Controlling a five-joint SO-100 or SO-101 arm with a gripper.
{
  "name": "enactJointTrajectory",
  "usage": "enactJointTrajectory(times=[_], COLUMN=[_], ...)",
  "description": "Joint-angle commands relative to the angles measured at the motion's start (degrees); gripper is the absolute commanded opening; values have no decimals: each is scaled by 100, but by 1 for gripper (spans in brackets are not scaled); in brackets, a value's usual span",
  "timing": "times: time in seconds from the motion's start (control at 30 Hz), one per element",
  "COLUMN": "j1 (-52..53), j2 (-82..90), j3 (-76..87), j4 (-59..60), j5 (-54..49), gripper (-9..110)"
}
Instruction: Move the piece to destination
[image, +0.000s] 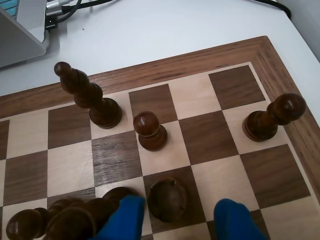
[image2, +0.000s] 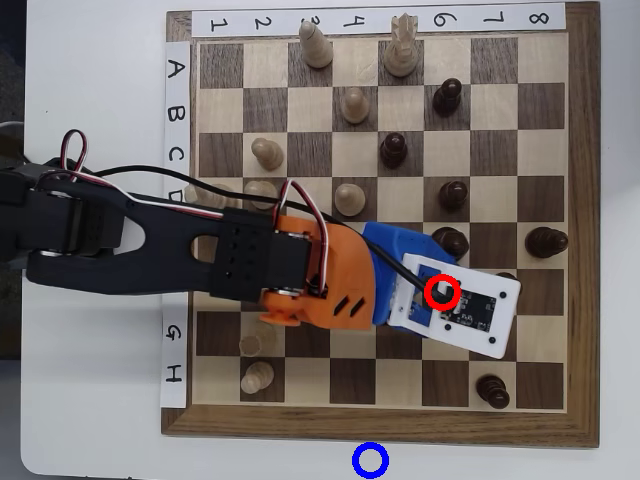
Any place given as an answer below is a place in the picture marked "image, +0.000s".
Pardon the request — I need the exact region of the silver laptop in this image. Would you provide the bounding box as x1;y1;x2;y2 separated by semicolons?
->
0;0;50;70

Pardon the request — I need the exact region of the grey cable with black plug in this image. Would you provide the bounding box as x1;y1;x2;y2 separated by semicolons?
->
45;0;83;31

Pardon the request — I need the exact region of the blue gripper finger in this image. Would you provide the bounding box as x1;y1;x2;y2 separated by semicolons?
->
89;194;147;240
213;198;269;240

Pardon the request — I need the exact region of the dark wooden king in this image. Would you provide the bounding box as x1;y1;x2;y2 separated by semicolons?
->
46;186;141;240

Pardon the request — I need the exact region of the dark wooden rook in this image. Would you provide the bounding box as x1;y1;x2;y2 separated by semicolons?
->
148;176;188;224

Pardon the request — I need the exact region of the wooden chessboard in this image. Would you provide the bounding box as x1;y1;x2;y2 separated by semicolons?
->
0;35;320;240

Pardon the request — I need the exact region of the dark wooden pawn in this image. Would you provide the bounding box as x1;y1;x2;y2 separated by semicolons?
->
132;111;168;152
242;92;307;143
5;198;86;240

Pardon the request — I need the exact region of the dark wooden bishop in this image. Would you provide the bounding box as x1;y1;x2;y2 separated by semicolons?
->
53;61;123;130

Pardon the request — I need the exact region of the silver usb plug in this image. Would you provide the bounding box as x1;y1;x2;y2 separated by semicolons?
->
46;0;73;11

